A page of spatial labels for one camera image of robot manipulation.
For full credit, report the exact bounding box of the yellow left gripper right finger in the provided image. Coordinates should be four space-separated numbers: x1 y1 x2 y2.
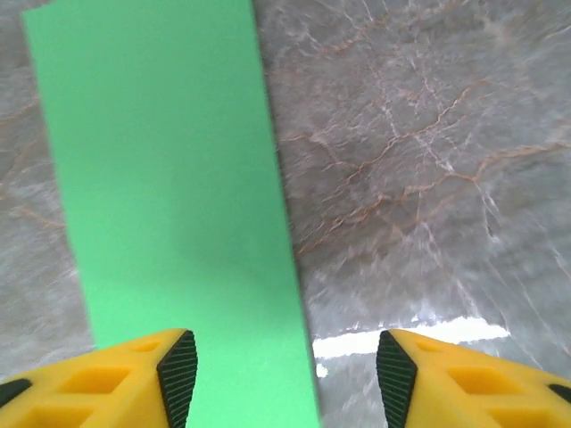
376 329 571 428

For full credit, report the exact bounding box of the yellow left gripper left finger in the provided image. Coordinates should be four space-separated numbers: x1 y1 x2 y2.
0 328 199 428

